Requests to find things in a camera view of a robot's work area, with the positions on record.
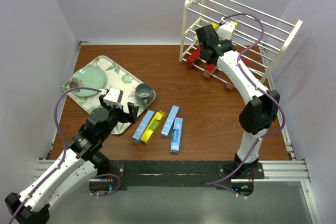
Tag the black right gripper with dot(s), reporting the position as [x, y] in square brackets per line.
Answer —
[220, 40]

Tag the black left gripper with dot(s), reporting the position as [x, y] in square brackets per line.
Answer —
[130, 117]

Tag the red toothpaste box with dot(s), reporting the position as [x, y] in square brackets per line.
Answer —
[193, 57]
[209, 70]
[230, 85]

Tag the yellow toothpaste box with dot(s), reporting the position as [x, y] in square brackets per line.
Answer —
[215, 26]
[152, 126]
[235, 23]

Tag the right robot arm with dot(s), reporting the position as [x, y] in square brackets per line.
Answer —
[261, 104]

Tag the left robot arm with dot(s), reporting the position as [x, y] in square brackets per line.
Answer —
[80, 160]

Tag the white metal shelf rack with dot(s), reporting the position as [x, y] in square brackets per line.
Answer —
[269, 35]

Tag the grey ceramic mug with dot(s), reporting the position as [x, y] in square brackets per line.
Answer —
[144, 94]

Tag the blue toothpaste box left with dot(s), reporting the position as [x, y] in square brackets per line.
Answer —
[142, 126]

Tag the blue toothpaste box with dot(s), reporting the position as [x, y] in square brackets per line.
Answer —
[169, 121]
[142, 126]
[176, 135]

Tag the floral leaf serving tray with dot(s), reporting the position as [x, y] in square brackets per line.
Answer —
[117, 84]

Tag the green ceramic plate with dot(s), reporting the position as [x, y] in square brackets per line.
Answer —
[91, 77]

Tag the blue toothpaste box middle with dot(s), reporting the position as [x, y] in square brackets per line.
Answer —
[169, 121]

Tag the blue toothpaste box right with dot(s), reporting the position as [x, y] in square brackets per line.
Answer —
[176, 135]

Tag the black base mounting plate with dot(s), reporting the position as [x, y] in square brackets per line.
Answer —
[177, 174]

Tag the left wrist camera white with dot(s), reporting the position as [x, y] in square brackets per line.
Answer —
[113, 97]

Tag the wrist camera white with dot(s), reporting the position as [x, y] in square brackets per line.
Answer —
[225, 30]
[113, 97]

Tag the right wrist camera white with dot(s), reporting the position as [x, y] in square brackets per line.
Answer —
[225, 30]

